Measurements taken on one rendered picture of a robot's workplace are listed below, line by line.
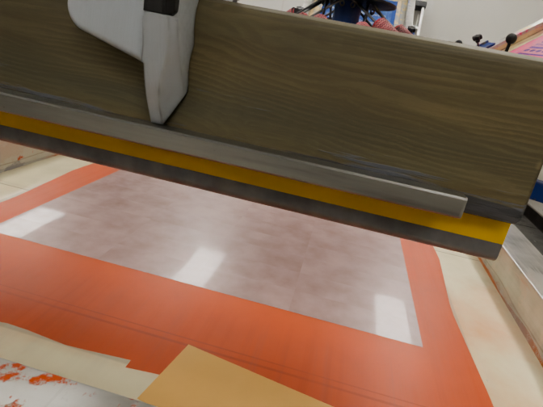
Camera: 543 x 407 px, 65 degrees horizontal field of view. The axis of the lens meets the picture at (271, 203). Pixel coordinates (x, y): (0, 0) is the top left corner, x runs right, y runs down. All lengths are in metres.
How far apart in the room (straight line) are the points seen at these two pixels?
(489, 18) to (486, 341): 4.68
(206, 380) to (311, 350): 0.07
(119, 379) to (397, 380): 0.16
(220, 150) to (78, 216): 0.23
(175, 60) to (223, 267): 0.19
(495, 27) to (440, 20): 0.52
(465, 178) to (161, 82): 0.15
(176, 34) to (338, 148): 0.09
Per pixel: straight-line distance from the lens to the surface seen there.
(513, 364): 0.36
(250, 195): 0.24
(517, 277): 0.42
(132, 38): 0.22
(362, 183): 0.21
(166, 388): 0.25
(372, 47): 0.21
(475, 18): 4.94
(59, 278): 0.33
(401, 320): 0.35
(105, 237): 0.39
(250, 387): 0.25
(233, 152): 0.21
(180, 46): 0.21
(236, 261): 0.37
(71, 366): 0.26
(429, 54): 0.22
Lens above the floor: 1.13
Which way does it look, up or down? 20 degrees down
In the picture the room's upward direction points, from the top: 11 degrees clockwise
